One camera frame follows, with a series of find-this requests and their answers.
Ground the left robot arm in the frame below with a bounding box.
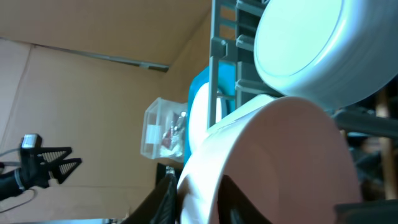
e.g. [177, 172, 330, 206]
[1, 147, 82, 200]

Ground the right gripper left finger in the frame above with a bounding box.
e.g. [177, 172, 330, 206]
[122, 174, 177, 224]

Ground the pink plate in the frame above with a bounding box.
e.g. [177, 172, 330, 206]
[188, 82, 209, 154]

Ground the clear plastic bin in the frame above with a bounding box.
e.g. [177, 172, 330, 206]
[141, 98, 187, 163]

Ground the black plastic tray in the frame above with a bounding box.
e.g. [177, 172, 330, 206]
[155, 163, 182, 186]

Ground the grey bowl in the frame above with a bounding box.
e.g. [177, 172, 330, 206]
[254, 0, 397, 110]

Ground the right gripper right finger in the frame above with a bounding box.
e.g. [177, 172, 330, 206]
[217, 175, 272, 224]

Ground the teal serving tray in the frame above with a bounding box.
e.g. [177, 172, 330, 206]
[183, 60, 237, 166]

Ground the grey dishwasher rack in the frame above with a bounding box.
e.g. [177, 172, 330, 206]
[207, 0, 398, 224]

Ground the pink bowl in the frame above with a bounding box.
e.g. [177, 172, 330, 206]
[177, 97, 362, 223]

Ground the white napkin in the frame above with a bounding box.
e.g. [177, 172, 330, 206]
[160, 144, 184, 159]

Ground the red snack wrapper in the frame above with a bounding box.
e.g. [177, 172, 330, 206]
[162, 111, 187, 150]

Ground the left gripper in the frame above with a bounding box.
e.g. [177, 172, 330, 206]
[19, 147, 82, 189]

